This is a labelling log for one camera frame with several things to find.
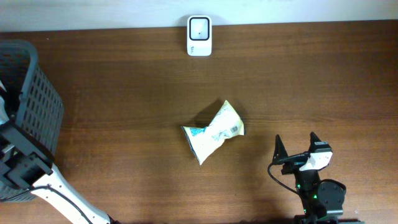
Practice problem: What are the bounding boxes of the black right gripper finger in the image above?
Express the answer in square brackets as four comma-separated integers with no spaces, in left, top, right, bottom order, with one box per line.
[309,132,322,152]
[272,134,288,164]

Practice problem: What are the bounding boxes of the cream yellow snack bag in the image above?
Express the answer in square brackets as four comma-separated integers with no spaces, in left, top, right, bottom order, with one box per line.
[182,100,246,165]

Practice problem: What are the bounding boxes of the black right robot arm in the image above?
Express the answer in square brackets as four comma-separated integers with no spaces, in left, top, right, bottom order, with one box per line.
[267,132,360,224]

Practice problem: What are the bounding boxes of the white barcode scanner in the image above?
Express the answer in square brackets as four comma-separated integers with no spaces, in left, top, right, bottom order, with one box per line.
[187,15,213,57]

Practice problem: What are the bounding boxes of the dark grey plastic basket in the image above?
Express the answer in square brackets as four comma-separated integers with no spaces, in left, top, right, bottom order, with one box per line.
[1,40,64,202]

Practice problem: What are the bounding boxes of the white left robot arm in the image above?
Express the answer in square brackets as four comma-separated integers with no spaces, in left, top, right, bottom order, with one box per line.
[1,121,118,224]

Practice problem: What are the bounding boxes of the black camera cable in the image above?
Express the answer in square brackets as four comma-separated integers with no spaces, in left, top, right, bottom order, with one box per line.
[267,154,301,196]

